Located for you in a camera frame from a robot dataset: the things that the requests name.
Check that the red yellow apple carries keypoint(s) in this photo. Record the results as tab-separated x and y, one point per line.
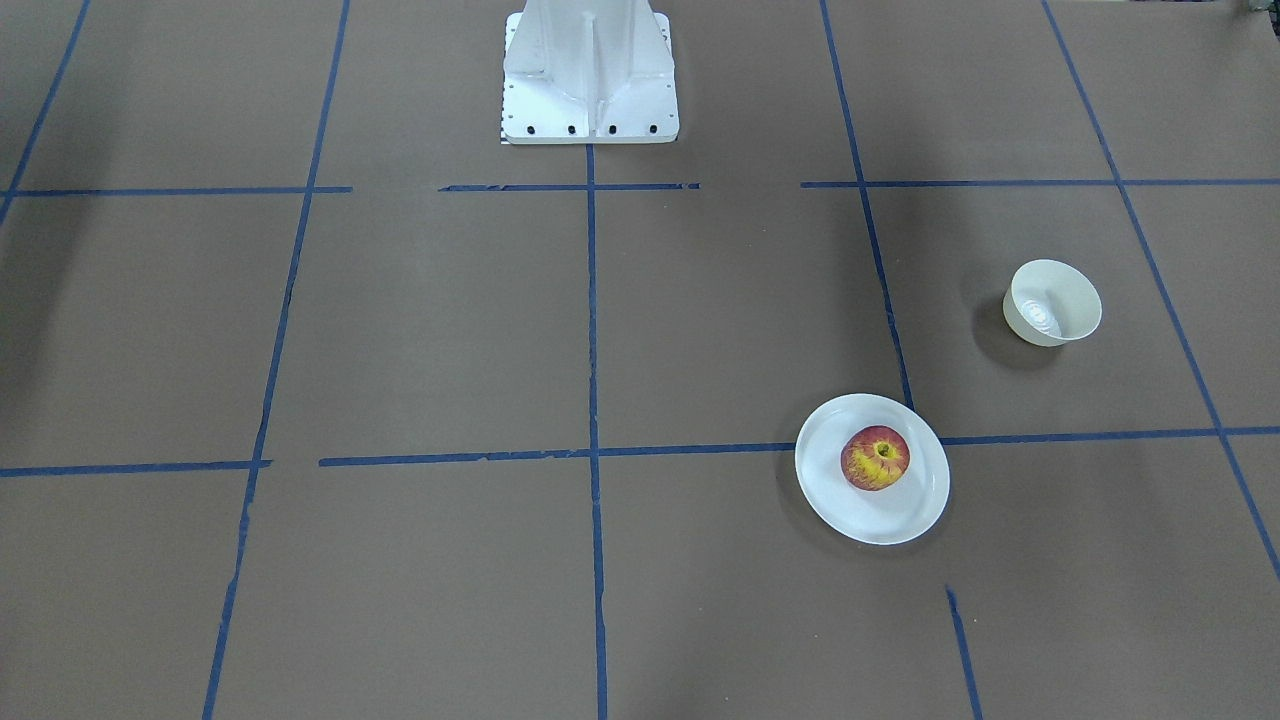
875	458

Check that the white plate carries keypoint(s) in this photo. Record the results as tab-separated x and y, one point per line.
898	514

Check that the white bowl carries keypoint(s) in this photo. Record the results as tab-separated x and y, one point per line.
1050	304

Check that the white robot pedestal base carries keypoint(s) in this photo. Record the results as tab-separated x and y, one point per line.
588	72

